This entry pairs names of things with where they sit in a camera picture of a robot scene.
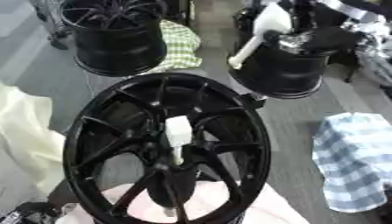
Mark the pink cloth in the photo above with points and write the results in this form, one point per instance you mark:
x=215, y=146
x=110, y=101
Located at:
x=275, y=210

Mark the green white checked cloth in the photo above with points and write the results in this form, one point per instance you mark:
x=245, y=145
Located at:
x=179, y=46

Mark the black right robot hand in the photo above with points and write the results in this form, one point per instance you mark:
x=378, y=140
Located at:
x=331, y=39

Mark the blue white checked cloth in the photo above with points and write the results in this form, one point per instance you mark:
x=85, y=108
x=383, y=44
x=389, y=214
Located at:
x=352, y=160

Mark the black wheel rim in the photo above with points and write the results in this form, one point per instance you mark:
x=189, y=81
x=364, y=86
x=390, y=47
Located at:
x=120, y=52
x=280, y=73

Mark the black spoked wheel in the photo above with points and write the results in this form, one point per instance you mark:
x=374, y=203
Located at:
x=115, y=99

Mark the cream cloth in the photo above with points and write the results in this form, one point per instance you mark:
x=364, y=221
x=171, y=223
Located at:
x=28, y=137

